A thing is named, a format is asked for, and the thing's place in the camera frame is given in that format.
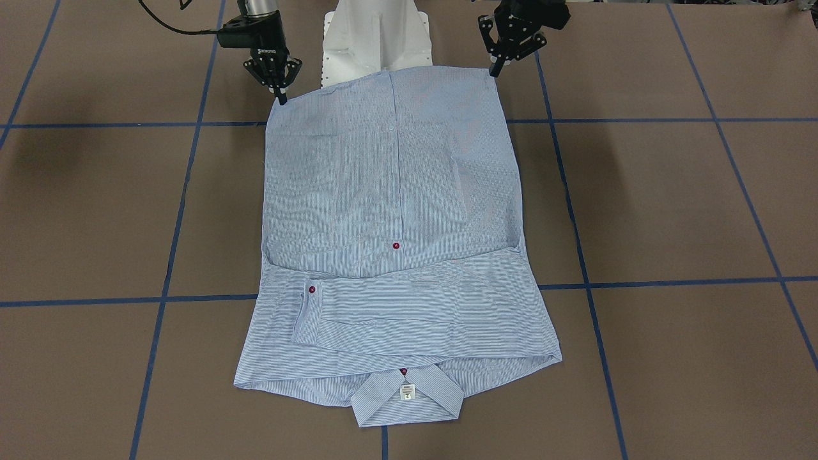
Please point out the light blue striped shirt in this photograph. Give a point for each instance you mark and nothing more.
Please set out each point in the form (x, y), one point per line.
(395, 278)

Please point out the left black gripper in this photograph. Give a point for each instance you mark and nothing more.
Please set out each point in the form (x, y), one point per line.
(519, 24)

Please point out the white camera pole base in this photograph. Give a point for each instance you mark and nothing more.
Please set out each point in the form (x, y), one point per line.
(365, 37)

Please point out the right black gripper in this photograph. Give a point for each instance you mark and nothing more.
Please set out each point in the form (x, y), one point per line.
(264, 39)

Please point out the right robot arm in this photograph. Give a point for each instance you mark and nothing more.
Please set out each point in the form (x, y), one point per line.
(258, 9)

